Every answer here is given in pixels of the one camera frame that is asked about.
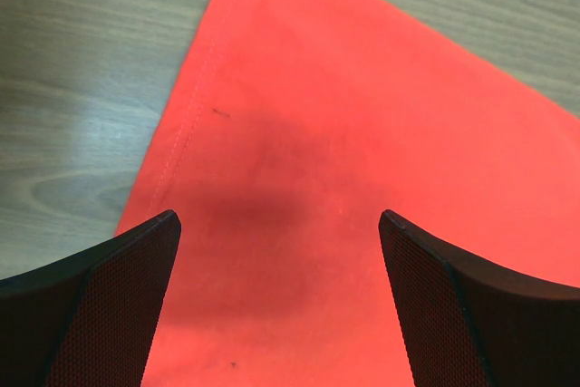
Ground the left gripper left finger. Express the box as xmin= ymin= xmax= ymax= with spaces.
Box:
xmin=1 ymin=210 xmax=181 ymax=386

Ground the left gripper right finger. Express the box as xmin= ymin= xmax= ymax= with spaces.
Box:
xmin=379 ymin=210 xmax=579 ymax=386

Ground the orange t shirt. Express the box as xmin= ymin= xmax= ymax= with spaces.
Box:
xmin=119 ymin=0 xmax=579 ymax=386

